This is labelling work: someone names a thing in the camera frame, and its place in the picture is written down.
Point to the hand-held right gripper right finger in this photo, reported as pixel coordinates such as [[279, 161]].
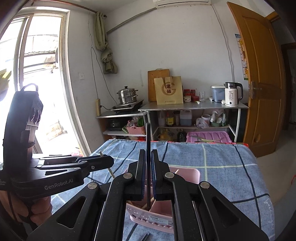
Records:
[[154, 180]]

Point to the dark glass bottle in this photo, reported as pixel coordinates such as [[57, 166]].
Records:
[[181, 136]]

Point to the person's left hand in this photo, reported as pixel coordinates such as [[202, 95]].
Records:
[[40, 208]]

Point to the glass cup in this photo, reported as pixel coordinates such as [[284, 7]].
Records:
[[202, 96]]

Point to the wooden door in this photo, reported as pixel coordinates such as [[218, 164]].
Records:
[[261, 69]]

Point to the white framed window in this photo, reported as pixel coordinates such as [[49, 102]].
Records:
[[41, 58]]

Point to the pale chopstick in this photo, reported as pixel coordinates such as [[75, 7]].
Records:
[[111, 172]]

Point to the pink plastic basket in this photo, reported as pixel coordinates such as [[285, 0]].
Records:
[[136, 131]]

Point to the translucent storage container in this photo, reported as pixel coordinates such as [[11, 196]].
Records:
[[218, 95]]

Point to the beige curtain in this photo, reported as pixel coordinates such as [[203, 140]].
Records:
[[100, 34]]

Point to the white electric kettle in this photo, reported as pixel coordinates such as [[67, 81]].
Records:
[[232, 97]]

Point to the soy sauce bottle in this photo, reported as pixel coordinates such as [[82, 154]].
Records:
[[169, 120]]

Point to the red lidded jar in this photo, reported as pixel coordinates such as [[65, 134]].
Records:
[[193, 92], [186, 92], [195, 98]]

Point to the blue plaid blanket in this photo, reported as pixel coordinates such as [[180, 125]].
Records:
[[219, 173]]

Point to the green bowl with packets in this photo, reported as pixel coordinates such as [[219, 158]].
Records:
[[218, 121]]

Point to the black induction cooker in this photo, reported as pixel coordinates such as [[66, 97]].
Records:
[[124, 108]]

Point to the grey wall pipe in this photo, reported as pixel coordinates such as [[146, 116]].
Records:
[[131, 19]]

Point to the wooden cutting board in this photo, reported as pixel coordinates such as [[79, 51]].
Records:
[[151, 85]]

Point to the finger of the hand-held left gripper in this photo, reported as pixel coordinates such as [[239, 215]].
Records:
[[69, 159], [103, 162]]

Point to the white air conditioner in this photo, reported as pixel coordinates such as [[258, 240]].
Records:
[[180, 2]]

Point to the jug with blue liquid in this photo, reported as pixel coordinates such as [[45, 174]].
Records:
[[185, 119]]

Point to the pink utensil holder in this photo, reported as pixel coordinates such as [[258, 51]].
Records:
[[161, 208]]

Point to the green scallion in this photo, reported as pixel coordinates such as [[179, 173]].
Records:
[[208, 139]]

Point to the tan paper bag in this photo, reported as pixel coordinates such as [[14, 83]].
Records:
[[168, 92]]

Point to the white plastic jar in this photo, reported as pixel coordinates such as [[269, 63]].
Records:
[[206, 118]]

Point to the crumpled plastic bag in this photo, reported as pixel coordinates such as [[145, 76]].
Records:
[[201, 124]]

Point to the low steel shelf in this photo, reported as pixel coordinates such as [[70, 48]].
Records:
[[108, 113]]

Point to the green plastic basket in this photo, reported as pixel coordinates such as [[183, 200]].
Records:
[[124, 129]]

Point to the yellow oil bottle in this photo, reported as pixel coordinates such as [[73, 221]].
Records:
[[166, 136]]

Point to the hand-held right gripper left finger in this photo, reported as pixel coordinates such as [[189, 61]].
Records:
[[143, 178]]

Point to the wall calendar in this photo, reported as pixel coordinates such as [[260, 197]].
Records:
[[242, 58]]

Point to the pink plastic bin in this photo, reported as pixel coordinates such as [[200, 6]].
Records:
[[208, 134]]

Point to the curtain rod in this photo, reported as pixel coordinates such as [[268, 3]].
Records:
[[87, 9]]

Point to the white wall switch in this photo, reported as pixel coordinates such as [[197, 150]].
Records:
[[81, 76]]

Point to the steel steamer pot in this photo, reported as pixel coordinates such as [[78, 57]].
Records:
[[127, 96]]

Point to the beige power strip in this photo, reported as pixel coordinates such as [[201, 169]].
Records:
[[98, 107]]

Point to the white jar with red lid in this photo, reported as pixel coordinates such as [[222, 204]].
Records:
[[187, 99]]

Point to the steel kitchen table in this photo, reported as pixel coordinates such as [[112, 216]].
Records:
[[180, 106]]

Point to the black chopstick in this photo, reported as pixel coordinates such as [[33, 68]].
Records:
[[141, 238], [148, 139], [147, 236]]

